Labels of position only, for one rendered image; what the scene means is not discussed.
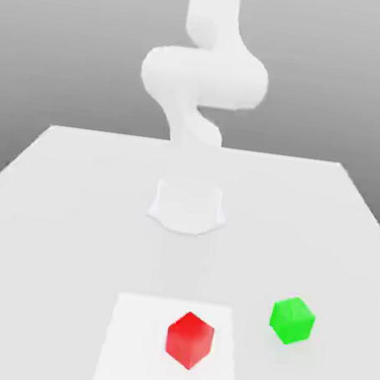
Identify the small red cube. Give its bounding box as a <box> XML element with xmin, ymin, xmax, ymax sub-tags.
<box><xmin>162</xmin><ymin>308</ymin><xmax>218</xmax><ymax>374</ymax></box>

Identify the small green cube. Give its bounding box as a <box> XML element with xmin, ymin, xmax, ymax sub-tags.
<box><xmin>266</xmin><ymin>293</ymin><xmax>319</xmax><ymax>350</ymax></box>

